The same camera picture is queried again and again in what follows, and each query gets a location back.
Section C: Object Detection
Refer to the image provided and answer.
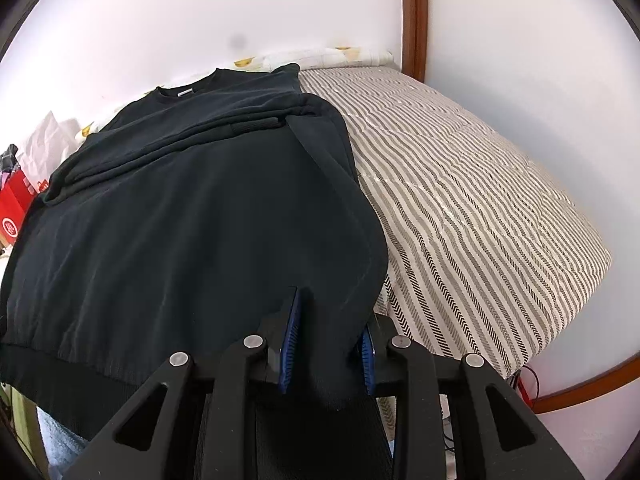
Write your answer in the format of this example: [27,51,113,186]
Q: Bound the black sweatshirt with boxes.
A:
[0,62,393,480]

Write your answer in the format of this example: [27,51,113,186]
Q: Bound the tangled cables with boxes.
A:
[440,364,542,480]

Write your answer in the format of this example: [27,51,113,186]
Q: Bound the light blue fuzzy pants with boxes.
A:
[36,404,93,480]

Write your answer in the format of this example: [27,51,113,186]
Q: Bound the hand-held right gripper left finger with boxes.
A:
[62,287,314,480]

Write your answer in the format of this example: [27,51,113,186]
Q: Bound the brown wooden door frame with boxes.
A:
[400,0,429,83]

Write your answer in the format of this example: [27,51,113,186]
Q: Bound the red paper shopping bag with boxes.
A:
[0,169,51,249]

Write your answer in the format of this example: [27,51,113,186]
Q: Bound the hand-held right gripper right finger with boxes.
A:
[361,314,586,480]

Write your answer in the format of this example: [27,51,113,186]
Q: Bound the brown wooden baseboard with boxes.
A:
[520,340,640,414]

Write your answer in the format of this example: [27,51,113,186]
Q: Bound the striped quilted mat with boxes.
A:
[297,62,614,380]

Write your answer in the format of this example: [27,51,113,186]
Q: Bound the white plastic bag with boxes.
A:
[20,110,85,196]

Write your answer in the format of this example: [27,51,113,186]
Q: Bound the rolled duck print paper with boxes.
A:
[77,46,396,138]

